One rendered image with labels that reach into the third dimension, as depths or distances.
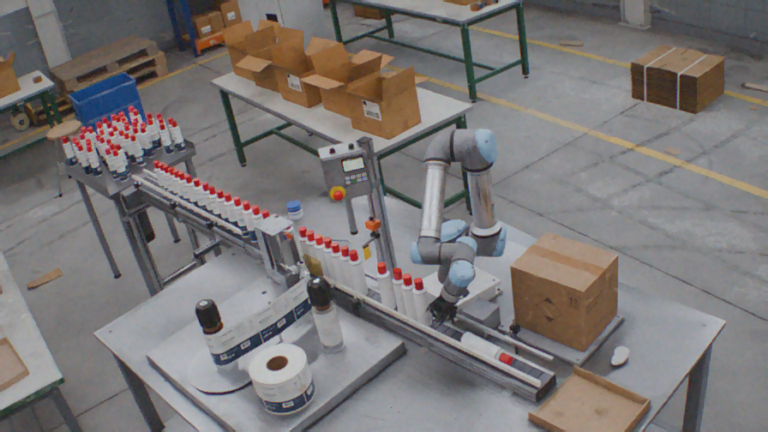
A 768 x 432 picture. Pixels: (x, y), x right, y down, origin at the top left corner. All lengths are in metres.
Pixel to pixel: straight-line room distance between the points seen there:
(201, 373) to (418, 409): 0.83
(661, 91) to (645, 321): 3.79
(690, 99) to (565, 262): 3.83
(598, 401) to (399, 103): 2.44
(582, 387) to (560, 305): 0.29
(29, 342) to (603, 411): 2.49
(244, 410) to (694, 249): 2.94
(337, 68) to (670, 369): 3.18
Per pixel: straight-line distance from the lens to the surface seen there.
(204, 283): 3.46
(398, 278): 2.77
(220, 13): 9.85
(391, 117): 4.40
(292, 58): 5.37
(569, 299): 2.57
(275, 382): 2.52
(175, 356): 3.02
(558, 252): 2.70
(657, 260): 4.57
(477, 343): 2.64
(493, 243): 2.84
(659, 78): 6.39
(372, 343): 2.79
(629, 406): 2.53
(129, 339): 3.31
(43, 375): 3.40
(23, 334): 3.73
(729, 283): 4.44
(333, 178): 2.80
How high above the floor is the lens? 2.67
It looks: 31 degrees down
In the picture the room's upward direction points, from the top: 11 degrees counter-clockwise
